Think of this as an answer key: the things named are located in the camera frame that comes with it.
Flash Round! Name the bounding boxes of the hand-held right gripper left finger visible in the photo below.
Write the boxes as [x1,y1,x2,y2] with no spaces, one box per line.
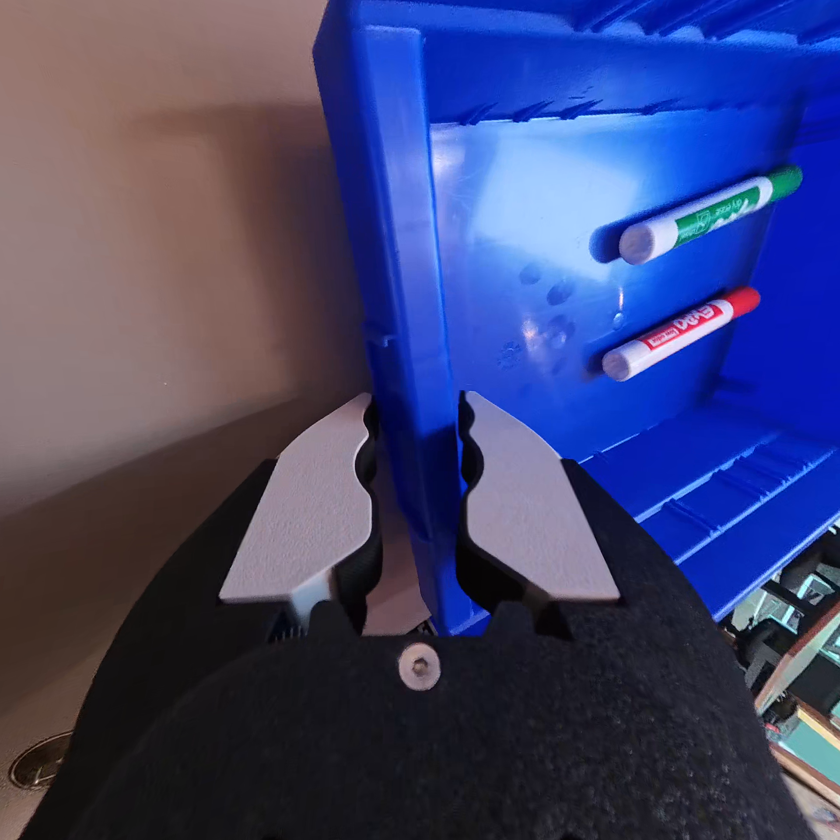
[218,393,384,633]

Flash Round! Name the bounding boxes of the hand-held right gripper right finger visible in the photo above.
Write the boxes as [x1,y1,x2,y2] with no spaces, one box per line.
[454,391,622,615]

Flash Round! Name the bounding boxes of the white red-label whiteboard marker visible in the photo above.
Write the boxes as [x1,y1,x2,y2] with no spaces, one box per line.
[602,298,732,383]

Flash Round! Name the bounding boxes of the blue plastic bin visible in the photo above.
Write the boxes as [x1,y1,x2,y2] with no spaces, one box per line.
[314,0,840,639]

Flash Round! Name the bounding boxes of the green whiteboard marker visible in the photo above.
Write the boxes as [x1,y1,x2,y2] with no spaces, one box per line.
[619,165,804,266]

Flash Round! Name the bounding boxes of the metal table grommet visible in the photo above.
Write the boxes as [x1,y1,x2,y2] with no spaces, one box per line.
[8,731,73,792]

